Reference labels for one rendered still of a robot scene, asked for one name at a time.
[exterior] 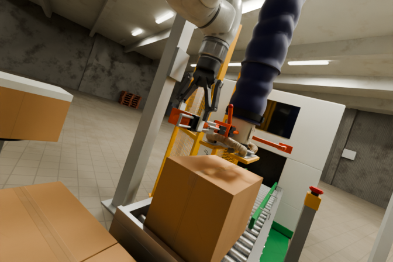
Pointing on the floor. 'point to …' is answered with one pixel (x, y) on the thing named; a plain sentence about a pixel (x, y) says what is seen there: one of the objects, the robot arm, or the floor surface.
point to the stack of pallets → (129, 99)
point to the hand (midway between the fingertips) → (189, 119)
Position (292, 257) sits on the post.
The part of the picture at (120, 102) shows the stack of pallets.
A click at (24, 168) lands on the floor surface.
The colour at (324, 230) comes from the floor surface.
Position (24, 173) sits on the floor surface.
